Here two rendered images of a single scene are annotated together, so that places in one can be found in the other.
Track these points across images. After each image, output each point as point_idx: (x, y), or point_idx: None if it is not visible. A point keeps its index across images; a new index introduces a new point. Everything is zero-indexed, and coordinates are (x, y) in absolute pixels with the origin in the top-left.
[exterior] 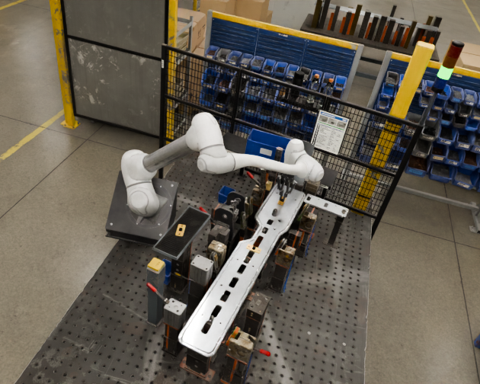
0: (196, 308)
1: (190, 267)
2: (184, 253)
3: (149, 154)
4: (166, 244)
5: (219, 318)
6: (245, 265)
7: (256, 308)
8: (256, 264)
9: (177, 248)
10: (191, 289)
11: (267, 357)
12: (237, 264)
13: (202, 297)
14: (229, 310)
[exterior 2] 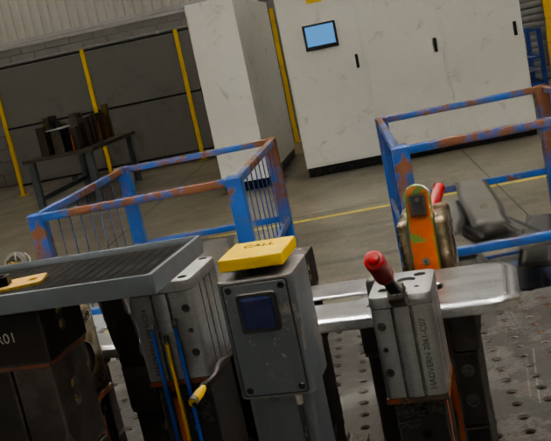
0: (354, 315)
1: (194, 300)
2: (89, 369)
3: None
4: (112, 275)
5: (360, 289)
6: (105, 328)
7: (291, 253)
8: (94, 318)
9: (136, 257)
10: (226, 433)
11: (352, 415)
12: (105, 335)
13: (246, 429)
14: (317, 289)
